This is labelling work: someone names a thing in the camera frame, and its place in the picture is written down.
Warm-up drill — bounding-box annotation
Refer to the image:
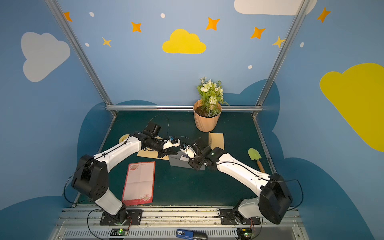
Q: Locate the small yellow envelope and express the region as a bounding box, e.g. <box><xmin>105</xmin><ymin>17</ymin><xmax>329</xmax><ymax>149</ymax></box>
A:
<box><xmin>208</xmin><ymin>132</ymin><xmax>225</xmax><ymax>150</ymax></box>

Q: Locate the grey envelope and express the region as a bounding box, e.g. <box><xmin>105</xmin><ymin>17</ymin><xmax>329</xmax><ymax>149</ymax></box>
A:
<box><xmin>168</xmin><ymin>151</ymin><xmax>205</xmax><ymax>171</ymax></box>

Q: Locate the red letter paper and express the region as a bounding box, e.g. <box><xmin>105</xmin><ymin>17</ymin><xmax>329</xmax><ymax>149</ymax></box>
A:
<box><xmin>122</xmin><ymin>162</ymin><xmax>156</xmax><ymax>206</ymax></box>

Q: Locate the blue floral letter paper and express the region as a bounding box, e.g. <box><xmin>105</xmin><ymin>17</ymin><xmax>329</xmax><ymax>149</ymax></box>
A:
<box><xmin>180</xmin><ymin>154</ymin><xmax>190</xmax><ymax>161</ymax></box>

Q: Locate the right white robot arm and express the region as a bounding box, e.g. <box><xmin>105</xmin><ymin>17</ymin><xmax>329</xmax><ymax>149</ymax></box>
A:
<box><xmin>181</xmin><ymin>138</ymin><xmax>293</xmax><ymax>225</ymax></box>

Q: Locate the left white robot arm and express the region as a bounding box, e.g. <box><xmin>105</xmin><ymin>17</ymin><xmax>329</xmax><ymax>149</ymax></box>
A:
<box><xmin>71</xmin><ymin>122</ymin><xmax>181</xmax><ymax>218</ymax></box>

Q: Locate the large yellow envelope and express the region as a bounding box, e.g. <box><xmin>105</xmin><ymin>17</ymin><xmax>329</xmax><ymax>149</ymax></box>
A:
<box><xmin>137</xmin><ymin>137</ymin><xmax>169</xmax><ymax>161</ymax></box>

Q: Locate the peach flower pot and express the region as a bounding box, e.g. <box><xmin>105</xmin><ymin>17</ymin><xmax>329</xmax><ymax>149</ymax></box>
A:
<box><xmin>193</xmin><ymin>100</ymin><xmax>222</xmax><ymax>133</ymax></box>

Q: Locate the green toy shovel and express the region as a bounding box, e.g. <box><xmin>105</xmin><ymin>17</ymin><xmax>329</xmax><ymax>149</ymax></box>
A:
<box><xmin>248</xmin><ymin>148</ymin><xmax>266</xmax><ymax>173</ymax></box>

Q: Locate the white flower plant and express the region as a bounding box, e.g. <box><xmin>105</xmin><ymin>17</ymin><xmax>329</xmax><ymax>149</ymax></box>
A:
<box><xmin>197</xmin><ymin>77</ymin><xmax>229</xmax><ymax>118</ymax></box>

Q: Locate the blue handheld device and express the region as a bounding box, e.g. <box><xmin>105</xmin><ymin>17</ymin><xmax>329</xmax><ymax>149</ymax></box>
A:
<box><xmin>176</xmin><ymin>229</ymin><xmax>208</xmax><ymax>240</ymax></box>

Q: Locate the right green circuit board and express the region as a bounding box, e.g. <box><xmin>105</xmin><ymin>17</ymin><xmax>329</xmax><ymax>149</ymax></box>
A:
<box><xmin>236</xmin><ymin>228</ymin><xmax>254</xmax><ymax>240</ymax></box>

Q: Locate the green circuit board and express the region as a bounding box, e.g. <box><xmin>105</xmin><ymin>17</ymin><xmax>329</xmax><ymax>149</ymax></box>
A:
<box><xmin>236</xmin><ymin>228</ymin><xmax>254</xmax><ymax>240</ymax></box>
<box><xmin>110</xmin><ymin>228</ymin><xmax>129</xmax><ymax>237</ymax></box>

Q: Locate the left green circuit board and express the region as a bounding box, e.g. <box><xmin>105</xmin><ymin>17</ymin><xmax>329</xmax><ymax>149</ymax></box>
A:
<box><xmin>110</xmin><ymin>228</ymin><xmax>129</xmax><ymax>237</ymax></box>

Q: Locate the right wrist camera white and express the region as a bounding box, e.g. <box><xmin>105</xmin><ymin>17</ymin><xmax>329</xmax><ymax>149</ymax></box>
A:
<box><xmin>181</xmin><ymin>143</ymin><xmax>196</xmax><ymax>160</ymax></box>

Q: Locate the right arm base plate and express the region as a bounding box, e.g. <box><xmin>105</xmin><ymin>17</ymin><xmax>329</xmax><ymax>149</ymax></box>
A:
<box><xmin>218</xmin><ymin>209</ymin><xmax>261</xmax><ymax>225</ymax></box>

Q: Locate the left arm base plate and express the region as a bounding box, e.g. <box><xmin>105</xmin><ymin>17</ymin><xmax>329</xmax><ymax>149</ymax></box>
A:
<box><xmin>100</xmin><ymin>209</ymin><xmax>143</xmax><ymax>226</ymax></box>

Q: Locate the aluminium front rail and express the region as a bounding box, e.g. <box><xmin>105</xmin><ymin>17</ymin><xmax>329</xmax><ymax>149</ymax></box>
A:
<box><xmin>49</xmin><ymin>205</ymin><xmax>309</xmax><ymax>240</ymax></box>

